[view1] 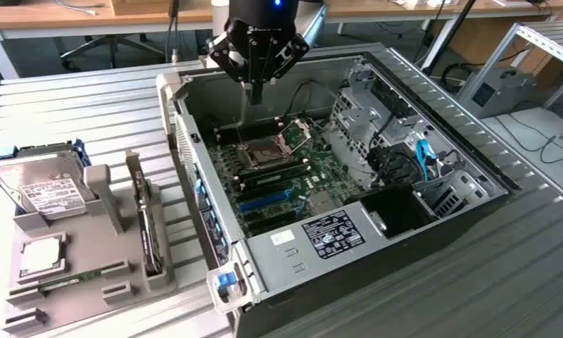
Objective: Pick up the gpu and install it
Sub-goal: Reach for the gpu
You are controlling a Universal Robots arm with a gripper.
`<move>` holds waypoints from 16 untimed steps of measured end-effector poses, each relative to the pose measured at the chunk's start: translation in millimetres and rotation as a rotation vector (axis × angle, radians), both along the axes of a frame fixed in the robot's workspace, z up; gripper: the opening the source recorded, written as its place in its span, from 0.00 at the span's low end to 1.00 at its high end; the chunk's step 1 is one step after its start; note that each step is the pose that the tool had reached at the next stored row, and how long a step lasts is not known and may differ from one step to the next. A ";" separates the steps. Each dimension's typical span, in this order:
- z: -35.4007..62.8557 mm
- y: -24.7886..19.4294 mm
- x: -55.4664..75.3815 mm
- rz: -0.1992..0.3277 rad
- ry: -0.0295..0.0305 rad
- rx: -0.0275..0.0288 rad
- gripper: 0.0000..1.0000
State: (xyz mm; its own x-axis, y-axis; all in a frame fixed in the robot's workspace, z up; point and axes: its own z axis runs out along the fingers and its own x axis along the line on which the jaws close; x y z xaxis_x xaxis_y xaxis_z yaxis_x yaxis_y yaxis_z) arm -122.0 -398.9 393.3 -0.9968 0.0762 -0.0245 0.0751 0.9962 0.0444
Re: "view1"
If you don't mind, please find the grey control box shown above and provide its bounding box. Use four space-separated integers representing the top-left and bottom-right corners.
457 66 539 119

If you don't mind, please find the open black PC case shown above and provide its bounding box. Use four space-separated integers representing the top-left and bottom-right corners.
154 51 522 338

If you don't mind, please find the silver disk bay bracket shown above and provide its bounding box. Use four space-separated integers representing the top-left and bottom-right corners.
411 168 494 221

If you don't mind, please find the wooden box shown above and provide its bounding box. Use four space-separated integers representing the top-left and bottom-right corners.
110 0 174 15

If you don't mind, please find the metal socket cover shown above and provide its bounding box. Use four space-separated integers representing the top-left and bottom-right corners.
274 118 313 156

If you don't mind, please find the blue expansion slot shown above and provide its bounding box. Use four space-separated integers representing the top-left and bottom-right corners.
237 189 297 213

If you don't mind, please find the grey power supply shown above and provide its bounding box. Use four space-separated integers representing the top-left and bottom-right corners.
234 200 390 293

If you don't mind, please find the blue case latch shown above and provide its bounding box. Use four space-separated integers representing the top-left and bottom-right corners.
214 273 238 290

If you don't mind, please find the black pole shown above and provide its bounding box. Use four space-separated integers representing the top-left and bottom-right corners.
422 0 478 77

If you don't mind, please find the grey parts rack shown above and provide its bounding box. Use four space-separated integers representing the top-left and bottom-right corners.
1 163 180 335

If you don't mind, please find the office chair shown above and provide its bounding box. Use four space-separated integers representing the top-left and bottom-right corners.
58 33 165 70

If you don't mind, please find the aluminium frame rack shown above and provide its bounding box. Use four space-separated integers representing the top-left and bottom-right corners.
454 20 563 110

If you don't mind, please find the CPU socket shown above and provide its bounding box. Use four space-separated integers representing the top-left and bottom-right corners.
237 139 288 168

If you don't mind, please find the graphics card with black fan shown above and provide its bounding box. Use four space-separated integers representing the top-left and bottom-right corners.
124 149 166 277

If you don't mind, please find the silver perforated disk bay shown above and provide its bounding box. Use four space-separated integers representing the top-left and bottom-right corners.
330 61 433 170

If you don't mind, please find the blue disk caddy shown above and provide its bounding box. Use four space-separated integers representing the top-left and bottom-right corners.
0 138 94 184

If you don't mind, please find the green RAM stick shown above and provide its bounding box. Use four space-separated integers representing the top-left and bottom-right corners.
8 267 125 295

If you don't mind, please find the black hanging cable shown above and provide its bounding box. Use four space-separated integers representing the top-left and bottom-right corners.
166 0 180 65

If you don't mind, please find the green motherboard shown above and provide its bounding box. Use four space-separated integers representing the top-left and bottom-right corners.
205 115 371 239

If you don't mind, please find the silver chipset heatsink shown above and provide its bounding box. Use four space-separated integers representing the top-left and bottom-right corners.
308 192 343 216

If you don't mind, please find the thin metal locking lever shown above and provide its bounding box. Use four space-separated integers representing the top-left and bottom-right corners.
233 118 245 151

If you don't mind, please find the black wire bundle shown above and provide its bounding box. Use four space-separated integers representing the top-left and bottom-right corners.
370 144 426 187

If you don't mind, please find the wooden desk with panel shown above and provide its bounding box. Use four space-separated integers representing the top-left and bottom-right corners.
324 0 563 71

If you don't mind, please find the silver CPU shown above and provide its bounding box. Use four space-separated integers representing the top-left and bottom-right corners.
17 237 62 279

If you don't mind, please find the blue wire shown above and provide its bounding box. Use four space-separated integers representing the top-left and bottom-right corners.
415 139 435 182

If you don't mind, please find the RAM stick with white label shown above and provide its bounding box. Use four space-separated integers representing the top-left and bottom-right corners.
240 165 310 187

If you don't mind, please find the silver hard disk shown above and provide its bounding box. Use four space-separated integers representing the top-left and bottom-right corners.
0 151 88 221

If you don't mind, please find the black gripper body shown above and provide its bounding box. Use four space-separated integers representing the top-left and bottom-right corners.
224 0 301 82

